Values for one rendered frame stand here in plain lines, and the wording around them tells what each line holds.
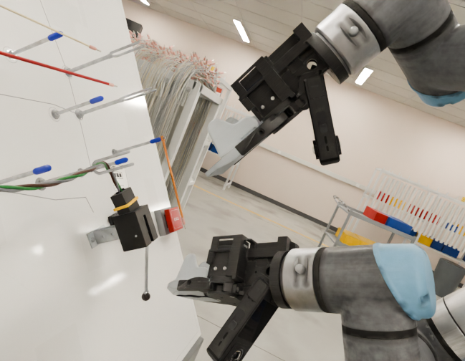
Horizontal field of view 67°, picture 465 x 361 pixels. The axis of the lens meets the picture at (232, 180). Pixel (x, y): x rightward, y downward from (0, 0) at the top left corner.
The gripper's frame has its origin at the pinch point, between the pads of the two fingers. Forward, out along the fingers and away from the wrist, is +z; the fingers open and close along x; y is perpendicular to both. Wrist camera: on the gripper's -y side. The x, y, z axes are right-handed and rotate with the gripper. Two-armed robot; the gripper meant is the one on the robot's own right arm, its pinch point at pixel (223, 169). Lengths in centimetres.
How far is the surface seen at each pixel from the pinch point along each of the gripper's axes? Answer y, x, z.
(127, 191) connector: 6.8, 0.5, 13.6
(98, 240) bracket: 4.2, 1.1, 22.6
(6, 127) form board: 21.5, 9.5, 15.3
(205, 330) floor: -71, -159, 132
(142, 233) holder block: 0.4, 2.1, 15.2
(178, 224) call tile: -2.0, -21.8, 22.5
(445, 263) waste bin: -364, -601, -20
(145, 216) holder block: 2.2, -0.3, 14.4
